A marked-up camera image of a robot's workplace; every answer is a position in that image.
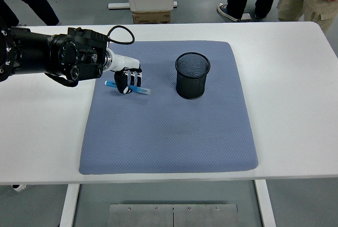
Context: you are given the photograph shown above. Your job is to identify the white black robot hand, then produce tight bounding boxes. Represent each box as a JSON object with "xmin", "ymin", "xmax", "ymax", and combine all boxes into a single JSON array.
[{"xmin": 109, "ymin": 52, "xmax": 144, "ymax": 95}]

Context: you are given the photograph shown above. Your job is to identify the blue marker with clear cap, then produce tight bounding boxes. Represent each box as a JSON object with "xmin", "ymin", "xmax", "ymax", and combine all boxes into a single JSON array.
[{"xmin": 105, "ymin": 80, "xmax": 152, "ymax": 96}]

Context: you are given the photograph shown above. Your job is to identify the black mesh pen holder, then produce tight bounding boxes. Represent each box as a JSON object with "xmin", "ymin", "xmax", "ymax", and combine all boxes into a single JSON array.
[{"xmin": 174, "ymin": 52, "xmax": 211, "ymax": 100}]

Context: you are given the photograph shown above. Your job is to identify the brown cardboard box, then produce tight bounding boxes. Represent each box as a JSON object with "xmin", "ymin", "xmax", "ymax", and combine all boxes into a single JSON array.
[{"xmin": 132, "ymin": 10, "xmax": 172, "ymax": 25}]

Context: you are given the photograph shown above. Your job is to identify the white flat floor base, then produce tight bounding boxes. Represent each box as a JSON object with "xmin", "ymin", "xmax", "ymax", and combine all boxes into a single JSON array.
[{"xmin": 107, "ymin": 1, "xmax": 178, "ymax": 11}]

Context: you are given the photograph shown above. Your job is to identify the blue-grey textured mat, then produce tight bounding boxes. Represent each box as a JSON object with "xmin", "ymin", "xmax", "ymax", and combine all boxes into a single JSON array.
[{"xmin": 78, "ymin": 40, "xmax": 259, "ymax": 175}]

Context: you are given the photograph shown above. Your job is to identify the white table leg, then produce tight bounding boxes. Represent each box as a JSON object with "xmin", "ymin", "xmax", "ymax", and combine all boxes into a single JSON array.
[
  {"xmin": 255, "ymin": 179, "xmax": 277, "ymax": 227},
  {"xmin": 59, "ymin": 184, "xmax": 80, "ymax": 227}
]

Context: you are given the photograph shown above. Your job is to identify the grey metal plate with screws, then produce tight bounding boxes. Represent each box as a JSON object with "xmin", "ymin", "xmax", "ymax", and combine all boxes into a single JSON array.
[
  {"xmin": 108, "ymin": 204, "xmax": 174, "ymax": 227},
  {"xmin": 173, "ymin": 204, "xmax": 238, "ymax": 227}
]

